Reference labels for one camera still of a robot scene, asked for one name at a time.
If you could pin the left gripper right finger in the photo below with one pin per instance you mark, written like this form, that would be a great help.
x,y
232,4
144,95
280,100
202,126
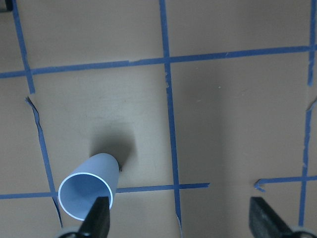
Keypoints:
x,y
264,222

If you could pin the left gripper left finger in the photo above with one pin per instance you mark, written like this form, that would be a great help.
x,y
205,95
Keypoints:
x,y
97,221

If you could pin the light blue plastic cup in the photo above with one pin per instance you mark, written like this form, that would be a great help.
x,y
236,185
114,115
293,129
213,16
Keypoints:
x,y
95,177

